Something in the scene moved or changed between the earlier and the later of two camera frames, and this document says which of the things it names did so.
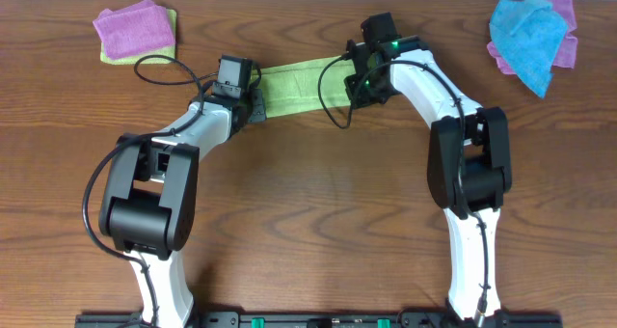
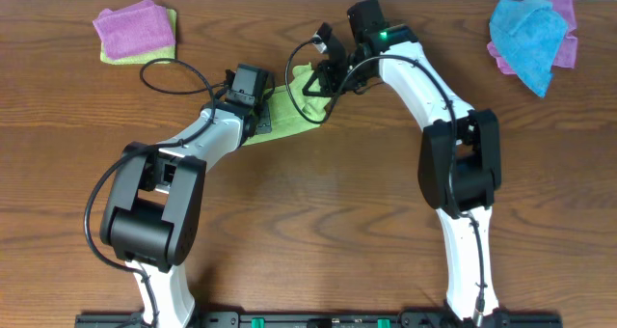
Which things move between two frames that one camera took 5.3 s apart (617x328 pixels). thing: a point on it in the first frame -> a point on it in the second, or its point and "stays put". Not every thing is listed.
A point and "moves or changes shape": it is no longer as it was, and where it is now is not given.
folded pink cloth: [140, 28] stays put
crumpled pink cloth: [567, 53] stays put
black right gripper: [353, 90] -> [332, 70]
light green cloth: [292, 88] moves or changes shape
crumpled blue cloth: [529, 34] stays put
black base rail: [317, 319] stays put
